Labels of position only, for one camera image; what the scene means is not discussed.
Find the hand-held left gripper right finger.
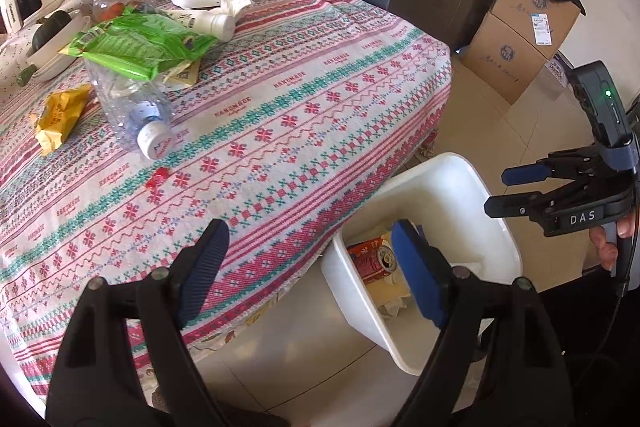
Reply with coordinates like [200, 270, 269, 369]
[390, 219, 573, 427]

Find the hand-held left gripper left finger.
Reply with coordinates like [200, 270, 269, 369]
[45, 218, 231, 427]

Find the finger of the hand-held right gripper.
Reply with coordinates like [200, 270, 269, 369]
[484, 179, 628, 220]
[501, 146, 611, 186]

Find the red drink can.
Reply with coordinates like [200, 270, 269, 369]
[347, 241, 398, 280]

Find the white plastic bin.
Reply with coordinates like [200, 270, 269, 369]
[320, 152, 523, 376]

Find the clear plastic bottle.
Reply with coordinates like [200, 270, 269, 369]
[85, 57, 176, 160]

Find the beige sauce packet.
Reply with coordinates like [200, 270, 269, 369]
[160, 59, 201, 88]

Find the yellow snack packet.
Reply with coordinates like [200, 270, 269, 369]
[27, 87, 93, 156]

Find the green plastic packet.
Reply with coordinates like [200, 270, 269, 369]
[60, 4, 218, 80]

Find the white squeeze bottle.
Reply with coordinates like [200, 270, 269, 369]
[160, 7, 236, 42]

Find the person's right hand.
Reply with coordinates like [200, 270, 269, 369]
[589, 209, 640, 273]

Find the large cardboard box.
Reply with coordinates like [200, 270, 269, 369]
[460, 14, 558, 105]
[490, 0, 586, 58]

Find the striped patterned tablecloth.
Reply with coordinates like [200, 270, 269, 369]
[0, 0, 453, 400]

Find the white ceramic bowl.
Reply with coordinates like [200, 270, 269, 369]
[22, 9, 93, 82]

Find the dark green squash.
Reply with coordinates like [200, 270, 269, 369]
[31, 10, 73, 52]

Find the black cable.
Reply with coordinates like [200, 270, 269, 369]
[570, 237, 631, 388]

